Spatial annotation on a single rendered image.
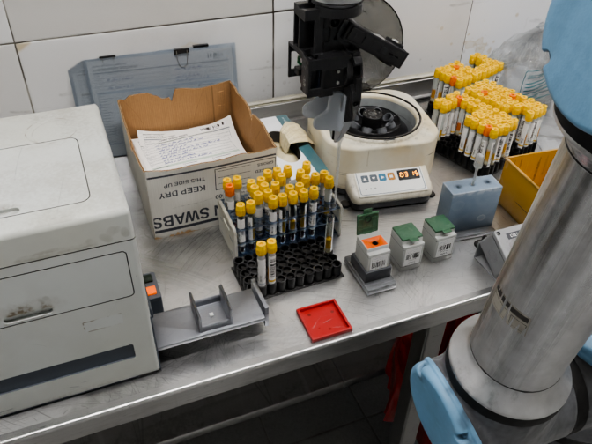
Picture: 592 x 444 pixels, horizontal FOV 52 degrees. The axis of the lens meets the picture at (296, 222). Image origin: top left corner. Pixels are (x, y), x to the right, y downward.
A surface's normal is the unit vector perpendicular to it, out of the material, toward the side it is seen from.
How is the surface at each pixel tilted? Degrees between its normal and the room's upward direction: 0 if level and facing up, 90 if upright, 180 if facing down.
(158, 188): 91
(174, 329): 0
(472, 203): 90
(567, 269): 94
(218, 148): 2
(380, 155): 90
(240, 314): 0
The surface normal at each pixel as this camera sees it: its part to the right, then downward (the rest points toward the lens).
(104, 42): 0.37, 0.59
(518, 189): -0.95, 0.18
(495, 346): -0.85, 0.33
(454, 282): 0.03, -0.78
